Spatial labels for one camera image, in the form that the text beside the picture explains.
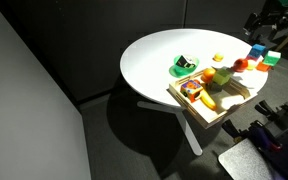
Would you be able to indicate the colourful fabric cube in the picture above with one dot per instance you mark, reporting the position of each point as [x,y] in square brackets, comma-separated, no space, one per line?
[190,90]

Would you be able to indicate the blue toy block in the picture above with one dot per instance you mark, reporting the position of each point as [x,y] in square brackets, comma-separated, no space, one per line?
[258,50]

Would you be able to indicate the black and white card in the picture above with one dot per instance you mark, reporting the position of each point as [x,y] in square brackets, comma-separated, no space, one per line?
[185,62]

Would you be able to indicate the pink toy block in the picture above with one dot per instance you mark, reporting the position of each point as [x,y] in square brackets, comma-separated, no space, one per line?
[250,58]

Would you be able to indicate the green plastic bowl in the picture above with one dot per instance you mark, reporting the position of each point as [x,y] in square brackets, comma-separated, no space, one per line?
[184,70]

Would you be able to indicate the green plate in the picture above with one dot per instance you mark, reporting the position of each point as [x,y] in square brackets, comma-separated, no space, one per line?
[174,71]

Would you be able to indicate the black clamp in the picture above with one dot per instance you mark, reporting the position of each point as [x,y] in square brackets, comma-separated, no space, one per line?
[267,109]
[234,130]

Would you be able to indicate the bright green toy block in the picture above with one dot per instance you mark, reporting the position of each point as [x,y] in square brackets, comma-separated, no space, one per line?
[272,58]

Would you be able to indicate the yellow toy banana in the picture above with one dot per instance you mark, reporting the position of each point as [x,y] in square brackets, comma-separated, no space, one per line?
[208,101]

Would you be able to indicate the light wooden box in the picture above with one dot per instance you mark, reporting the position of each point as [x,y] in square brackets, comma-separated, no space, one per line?
[230,100]

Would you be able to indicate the light green toy block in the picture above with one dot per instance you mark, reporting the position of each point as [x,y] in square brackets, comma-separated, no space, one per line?
[222,76]

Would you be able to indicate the red orange toy block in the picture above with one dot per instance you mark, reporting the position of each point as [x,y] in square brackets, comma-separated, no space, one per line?
[263,67]

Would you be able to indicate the big red toy apple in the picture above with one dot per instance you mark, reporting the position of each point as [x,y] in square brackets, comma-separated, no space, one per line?
[240,65]

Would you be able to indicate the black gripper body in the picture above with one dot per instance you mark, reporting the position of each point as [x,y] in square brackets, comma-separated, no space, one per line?
[277,18]

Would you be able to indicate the dark grey toy block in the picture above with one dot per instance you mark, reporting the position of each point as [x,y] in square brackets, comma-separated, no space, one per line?
[215,87]

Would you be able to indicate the white table base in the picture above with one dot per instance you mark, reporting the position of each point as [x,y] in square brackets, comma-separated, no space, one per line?
[187,130]

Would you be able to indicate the yellow toy lemon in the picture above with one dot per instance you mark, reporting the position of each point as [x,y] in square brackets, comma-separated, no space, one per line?
[218,57]

